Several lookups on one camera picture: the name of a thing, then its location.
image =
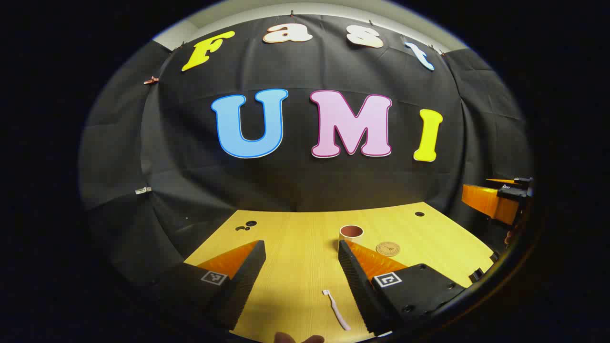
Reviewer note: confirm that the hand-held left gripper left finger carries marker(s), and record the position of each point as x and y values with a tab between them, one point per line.
243	286

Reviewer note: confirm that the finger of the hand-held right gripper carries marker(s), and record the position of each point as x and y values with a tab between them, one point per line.
483	200
522	181

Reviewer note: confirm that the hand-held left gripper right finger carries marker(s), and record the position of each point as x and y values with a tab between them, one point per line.
357	286

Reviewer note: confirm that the white toothbrush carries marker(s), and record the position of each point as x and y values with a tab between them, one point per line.
336	312

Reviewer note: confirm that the round wooden coaster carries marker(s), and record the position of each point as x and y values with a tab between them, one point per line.
388	248

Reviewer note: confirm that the beige cup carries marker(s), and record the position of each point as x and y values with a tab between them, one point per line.
351	232

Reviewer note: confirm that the wooden desktop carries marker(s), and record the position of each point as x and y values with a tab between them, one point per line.
305	257

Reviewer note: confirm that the black table clamp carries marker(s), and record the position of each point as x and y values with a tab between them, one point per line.
495	256
476	275

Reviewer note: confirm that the black backdrop cloth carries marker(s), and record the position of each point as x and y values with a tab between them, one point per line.
305	190

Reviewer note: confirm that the white cloth clip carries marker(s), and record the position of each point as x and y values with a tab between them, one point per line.
143	190

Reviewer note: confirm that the red cloth clip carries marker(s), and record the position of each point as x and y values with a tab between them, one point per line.
151	80

